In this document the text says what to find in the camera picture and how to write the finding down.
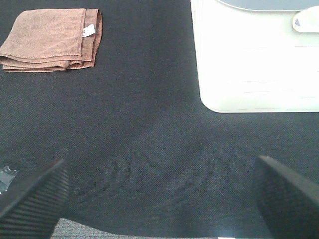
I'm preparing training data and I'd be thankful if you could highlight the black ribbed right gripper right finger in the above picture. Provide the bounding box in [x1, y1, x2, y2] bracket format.
[253, 155, 319, 239]

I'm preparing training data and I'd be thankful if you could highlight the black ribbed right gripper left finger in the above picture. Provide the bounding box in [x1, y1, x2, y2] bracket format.
[0, 159, 69, 239]

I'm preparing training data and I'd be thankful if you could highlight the clear adhesive tape piece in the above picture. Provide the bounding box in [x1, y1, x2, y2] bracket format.
[0, 165, 18, 195]

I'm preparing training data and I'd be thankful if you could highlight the black fabric table mat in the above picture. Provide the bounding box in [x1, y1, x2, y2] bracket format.
[0, 0, 319, 238]

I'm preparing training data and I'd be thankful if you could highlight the white plastic storage box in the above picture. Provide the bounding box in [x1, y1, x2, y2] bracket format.
[191, 0, 319, 113]

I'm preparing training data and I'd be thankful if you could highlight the folded brown towel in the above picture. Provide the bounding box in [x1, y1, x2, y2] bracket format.
[0, 8, 103, 72]

